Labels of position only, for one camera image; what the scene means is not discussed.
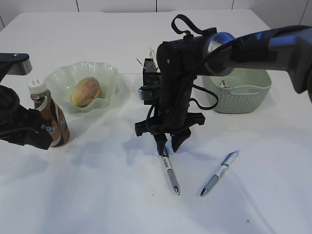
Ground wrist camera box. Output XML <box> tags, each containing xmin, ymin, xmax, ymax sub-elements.
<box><xmin>138</xmin><ymin>85</ymin><xmax>161</xmax><ymax>100</ymax></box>
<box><xmin>0</xmin><ymin>53</ymin><xmax>32</xmax><ymax>81</ymax></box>

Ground brown Nescafe coffee bottle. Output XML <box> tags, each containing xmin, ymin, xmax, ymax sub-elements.
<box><xmin>28</xmin><ymin>79</ymin><xmax>70</xmax><ymax>147</ymax></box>

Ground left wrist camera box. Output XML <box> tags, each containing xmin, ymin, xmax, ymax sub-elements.
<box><xmin>0</xmin><ymin>53</ymin><xmax>32</xmax><ymax>81</ymax></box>

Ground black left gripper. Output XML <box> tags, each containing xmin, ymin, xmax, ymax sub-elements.
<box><xmin>0</xmin><ymin>86</ymin><xmax>53</xmax><ymax>150</ymax></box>

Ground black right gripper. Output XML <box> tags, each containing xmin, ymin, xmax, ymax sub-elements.
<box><xmin>135</xmin><ymin>39</ymin><xmax>205</xmax><ymax>156</ymax></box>

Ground small paper ball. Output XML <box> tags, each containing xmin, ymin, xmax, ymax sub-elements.
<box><xmin>219</xmin><ymin>80</ymin><xmax>230</xmax><ymax>88</ymax></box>

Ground green woven plastic basket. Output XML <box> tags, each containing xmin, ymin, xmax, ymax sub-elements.
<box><xmin>202</xmin><ymin>68</ymin><xmax>272</xmax><ymax>114</ymax></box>

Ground blue white pen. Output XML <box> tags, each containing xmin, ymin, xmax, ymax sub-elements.
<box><xmin>200</xmin><ymin>150</ymin><xmax>239</xmax><ymax>196</ymax></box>

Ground cream barrel pen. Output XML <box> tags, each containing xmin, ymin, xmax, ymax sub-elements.
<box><xmin>149</xmin><ymin>47</ymin><xmax>160</xmax><ymax>73</ymax></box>

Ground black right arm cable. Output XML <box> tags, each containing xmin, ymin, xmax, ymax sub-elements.
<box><xmin>146</xmin><ymin>14</ymin><xmax>312</xmax><ymax>135</ymax></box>

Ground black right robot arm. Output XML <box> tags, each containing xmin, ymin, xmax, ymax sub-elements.
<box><xmin>135</xmin><ymin>26</ymin><xmax>312</xmax><ymax>154</ymax></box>

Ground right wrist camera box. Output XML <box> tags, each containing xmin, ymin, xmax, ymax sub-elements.
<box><xmin>138</xmin><ymin>85</ymin><xmax>161</xmax><ymax>100</ymax></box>

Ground sugared bread bun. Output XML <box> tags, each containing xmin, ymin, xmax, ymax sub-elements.
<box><xmin>71</xmin><ymin>77</ymin><xmax>101</xmax><ymax>108</ymax></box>

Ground grey grip white pen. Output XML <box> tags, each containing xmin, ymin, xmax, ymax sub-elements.
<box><xmin>160</xmin><ymin>146</ymin><xmax>180</xmax><ymax>195</ymax></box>

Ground black mesh pen holder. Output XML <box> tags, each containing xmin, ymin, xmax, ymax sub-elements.
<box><xmin>142</xmin><ymin>58</ymin><xmax>163</xmax><ymax>106</ymax></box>

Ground green wavy glass plate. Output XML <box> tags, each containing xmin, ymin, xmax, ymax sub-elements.
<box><xmin>45</xmin><ymin>61</ymin><xmax>121</xmax><ymax>114</ymax></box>

